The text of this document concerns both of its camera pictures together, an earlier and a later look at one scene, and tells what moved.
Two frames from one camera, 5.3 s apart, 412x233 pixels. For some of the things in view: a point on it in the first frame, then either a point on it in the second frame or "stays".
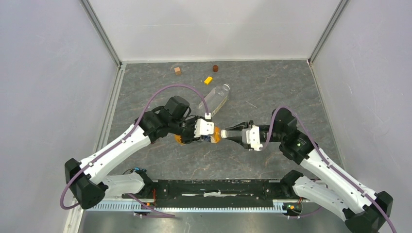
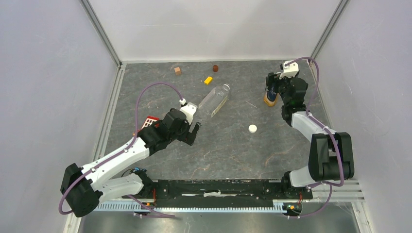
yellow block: x=208 y=80 stays
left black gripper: x=191 y=138 stays
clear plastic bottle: x=215 y=99 stays
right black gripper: x=239 y=126 to x=272 y=78
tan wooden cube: x=177 y=71 stays
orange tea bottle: x=214 y=139 to x=270 y=98
